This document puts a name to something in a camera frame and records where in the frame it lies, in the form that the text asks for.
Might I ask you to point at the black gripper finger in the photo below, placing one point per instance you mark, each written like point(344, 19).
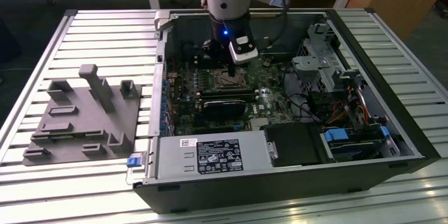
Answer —
point(232, 70)

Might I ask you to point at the silver square CPU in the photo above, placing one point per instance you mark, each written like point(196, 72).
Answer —
point(227, 81)

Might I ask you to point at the black CPU socket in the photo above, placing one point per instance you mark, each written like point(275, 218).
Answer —
point(212, 87)

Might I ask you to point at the black RAM stick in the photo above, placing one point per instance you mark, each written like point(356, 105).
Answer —
point(227, 93)
point(231, 98)

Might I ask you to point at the black graphics card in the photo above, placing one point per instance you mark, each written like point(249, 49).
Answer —
point(224, 110)

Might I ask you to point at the green motherboard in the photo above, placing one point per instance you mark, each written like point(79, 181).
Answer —
point(276, 103)

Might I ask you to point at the silver chipset heat sink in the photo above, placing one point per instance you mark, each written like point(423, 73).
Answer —
point(259, 123)

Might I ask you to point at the metal drive cage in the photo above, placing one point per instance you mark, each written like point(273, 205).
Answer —
point(311, 62)

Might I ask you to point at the black drive bay box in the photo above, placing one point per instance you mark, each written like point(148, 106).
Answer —
point(293, 145)

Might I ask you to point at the grey power supply unit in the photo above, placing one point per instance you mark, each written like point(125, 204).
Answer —
point(175, 161)

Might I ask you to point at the blue disk carrier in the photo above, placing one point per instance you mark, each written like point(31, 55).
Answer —
point(336, 136)

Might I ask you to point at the blue case latch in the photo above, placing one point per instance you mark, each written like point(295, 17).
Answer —
point(132, 162)

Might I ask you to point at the dark hard disk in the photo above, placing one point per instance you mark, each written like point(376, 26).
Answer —
point(353, 148)

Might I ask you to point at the grey parts rack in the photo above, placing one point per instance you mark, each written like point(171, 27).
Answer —
point(80, 119)

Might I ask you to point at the black open PC case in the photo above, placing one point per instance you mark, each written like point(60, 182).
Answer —
point(244, 195)

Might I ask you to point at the blue plastic clip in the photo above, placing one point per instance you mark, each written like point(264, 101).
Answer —
point(384, 132)

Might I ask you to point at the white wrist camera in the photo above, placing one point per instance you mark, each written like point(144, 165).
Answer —
point(244, 51)

